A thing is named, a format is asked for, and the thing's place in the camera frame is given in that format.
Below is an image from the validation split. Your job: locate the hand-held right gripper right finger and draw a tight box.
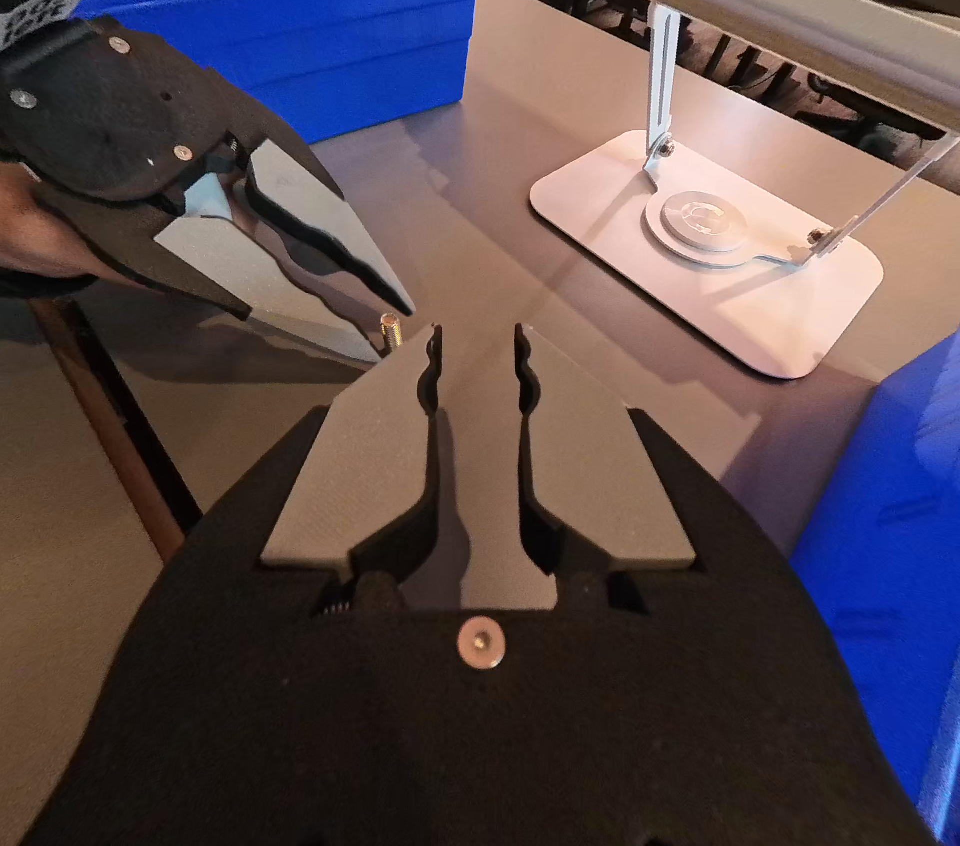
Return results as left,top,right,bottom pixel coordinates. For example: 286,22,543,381
513,323,700,576

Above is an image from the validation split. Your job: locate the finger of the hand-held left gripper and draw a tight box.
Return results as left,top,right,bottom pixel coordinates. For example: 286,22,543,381
152,173,385,365
242,137,419,320

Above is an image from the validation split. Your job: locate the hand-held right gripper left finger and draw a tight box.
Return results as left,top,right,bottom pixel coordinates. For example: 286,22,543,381
258,323,445,573

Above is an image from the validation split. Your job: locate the person's left hand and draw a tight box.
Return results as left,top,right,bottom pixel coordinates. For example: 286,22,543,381
0,162,100,282

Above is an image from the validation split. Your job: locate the blue plastic bin with divider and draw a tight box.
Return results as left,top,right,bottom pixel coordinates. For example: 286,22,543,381
73,0,489,146

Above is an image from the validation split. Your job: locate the white metal monitor stand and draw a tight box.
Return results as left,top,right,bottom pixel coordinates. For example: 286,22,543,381
528,2,960,380

